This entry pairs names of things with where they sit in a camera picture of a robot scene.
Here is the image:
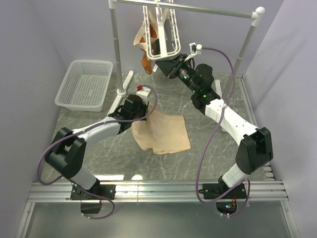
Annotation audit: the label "aluminium mounting rail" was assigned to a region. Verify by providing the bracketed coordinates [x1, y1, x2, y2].
[27, 180, 288, 203]

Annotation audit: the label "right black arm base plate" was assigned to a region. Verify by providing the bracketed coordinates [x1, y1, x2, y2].
[199, 183, 247, 200]

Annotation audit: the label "white perforated plastic basket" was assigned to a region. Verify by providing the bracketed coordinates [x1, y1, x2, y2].
[54, 59, 113, 112]

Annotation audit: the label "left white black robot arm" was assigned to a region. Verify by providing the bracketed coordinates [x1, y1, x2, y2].
[44, 94, 149, 200]

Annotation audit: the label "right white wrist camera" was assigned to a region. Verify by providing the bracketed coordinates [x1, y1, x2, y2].
[185, 43, 203, 61]

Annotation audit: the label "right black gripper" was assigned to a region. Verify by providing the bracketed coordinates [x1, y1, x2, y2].
[156, 55, 200, 94]

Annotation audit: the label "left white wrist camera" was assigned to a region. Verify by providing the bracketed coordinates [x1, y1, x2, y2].
[136, 85, 151, 104]

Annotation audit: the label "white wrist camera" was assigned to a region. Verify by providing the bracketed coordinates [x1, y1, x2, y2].
[136, 85, 151, 104]
[185, 43, 203, 61]

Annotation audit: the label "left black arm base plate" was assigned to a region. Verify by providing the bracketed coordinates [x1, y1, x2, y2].
[70, 184, 116, 200]

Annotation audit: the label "beige underwear shorts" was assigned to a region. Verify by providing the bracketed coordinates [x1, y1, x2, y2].
[131, 109, 191, 155]

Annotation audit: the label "white clip drying hanger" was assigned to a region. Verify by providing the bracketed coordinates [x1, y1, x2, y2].
[142, 0, 181, 61]

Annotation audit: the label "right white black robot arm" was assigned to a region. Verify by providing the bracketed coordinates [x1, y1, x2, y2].
[156, 54, 273, 203]

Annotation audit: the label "orange underwear on hanger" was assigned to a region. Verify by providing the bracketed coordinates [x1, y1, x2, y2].
[141, 39, 160, 74]

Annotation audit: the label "white metal clothes rack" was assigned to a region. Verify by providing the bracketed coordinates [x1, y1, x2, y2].
[107, 0, 266, 132]

